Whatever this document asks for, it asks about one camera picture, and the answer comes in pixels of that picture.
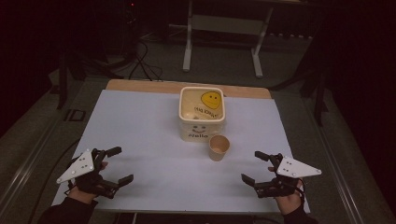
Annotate person's left hand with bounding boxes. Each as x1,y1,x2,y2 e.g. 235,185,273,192
66,161,109,205

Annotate dark metal stand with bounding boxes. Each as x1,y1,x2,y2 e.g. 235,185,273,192
56,46,87,110
299,60,330,127

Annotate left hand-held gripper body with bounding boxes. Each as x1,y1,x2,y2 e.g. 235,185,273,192
56,148,120,200

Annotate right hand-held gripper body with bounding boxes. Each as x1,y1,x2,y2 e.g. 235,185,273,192
254,153,323,199

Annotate white metal stand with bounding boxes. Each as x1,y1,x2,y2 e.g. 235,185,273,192
182,0,276,79

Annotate black floor cables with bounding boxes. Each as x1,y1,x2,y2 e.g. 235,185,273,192
128,39,163,82

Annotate white table sheet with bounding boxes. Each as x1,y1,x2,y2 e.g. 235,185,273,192
50,89,311,215

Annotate cream square smiley bin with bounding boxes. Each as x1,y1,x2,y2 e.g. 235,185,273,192
177,86,227,144

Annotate black square floor bracket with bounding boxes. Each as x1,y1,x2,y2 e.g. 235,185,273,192
64,108,87,122

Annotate brown paper cup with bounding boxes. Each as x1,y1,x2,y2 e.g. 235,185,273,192
208,134,231,162

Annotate person's right hand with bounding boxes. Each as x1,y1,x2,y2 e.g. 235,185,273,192
268,166,305,217

